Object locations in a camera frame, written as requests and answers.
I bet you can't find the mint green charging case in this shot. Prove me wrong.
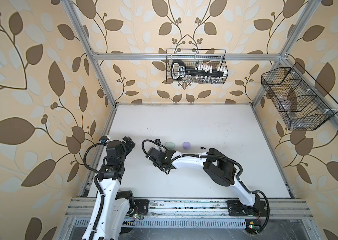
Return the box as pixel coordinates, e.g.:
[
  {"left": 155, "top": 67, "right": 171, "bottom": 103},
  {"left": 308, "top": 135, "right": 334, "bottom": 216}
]
[{"left": 165, "top": 142, "right": 176, "bottom": 150}]

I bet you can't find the purple round earbud case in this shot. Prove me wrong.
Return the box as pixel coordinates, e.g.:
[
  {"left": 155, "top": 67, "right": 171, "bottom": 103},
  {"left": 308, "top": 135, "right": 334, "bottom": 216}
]
[{"left": 183, "top": 142, "right": 191, "bottom": 150}]

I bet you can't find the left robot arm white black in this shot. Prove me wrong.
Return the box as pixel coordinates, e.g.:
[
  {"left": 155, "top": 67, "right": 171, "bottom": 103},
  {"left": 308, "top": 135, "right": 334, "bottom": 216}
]
[{"left": 82, "top": 136, "right": 136, "bottom": 240}]

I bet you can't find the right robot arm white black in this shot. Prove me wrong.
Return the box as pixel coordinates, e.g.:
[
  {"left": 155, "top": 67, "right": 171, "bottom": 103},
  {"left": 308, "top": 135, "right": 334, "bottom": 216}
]
[{"left": 142, "top": 139, "right": 270, "bottom": 218}]

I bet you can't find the black socket holder tool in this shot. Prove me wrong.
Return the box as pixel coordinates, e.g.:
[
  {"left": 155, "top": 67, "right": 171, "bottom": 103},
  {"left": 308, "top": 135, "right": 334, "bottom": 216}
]
[{"left": 169, "top": 60, "right": 228, "bottom": 81}]

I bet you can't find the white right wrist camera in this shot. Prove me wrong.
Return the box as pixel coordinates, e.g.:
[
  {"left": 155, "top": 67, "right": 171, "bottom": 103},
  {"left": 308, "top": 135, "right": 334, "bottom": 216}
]
[{"left": 154, "top": 139, "right": 168, "bottom": 152}]

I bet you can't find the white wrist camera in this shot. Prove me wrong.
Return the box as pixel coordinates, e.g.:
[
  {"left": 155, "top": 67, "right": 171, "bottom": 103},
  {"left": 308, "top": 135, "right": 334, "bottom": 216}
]
[
  {"left": 99, "top": 136, "right": 110, "bottom": 144},
  {"left": 154, "top": 139, "right": 168, "bottom": 152}
]

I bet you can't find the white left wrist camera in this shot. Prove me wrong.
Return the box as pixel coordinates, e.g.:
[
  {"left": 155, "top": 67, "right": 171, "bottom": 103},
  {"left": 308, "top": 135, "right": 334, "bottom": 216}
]
[{"left": 99, "top": 136, "right": 110, "bottom": 144}]

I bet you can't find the black wire basket back wall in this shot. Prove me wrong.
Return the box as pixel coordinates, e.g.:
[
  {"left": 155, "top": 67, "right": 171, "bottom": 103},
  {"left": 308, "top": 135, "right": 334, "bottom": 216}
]
[{"left": 166, "top": 48, "right": 229, "bottom": 85}]

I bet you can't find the black wire basket wall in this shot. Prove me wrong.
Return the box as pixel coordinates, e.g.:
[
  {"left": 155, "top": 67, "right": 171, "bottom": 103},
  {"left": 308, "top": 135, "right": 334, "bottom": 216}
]
[
  {"left": 261, "top": 62, "right": 338, "bottom": 131},
  {"left": 166, "top": 48, "right": 229, "bottom": 85}
]

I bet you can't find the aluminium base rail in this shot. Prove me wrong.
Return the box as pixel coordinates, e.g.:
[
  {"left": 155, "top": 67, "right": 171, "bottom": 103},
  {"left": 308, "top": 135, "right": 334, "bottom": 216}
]
[{"left": 65, "top": 197, "right": 314, "bottom": 229}]

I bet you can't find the black wire basket right wall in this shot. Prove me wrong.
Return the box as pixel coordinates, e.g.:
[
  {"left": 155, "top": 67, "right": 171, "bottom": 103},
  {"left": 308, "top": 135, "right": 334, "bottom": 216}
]
[{"left": 261, "top": 62, "right": 338, "bottom": 131}]

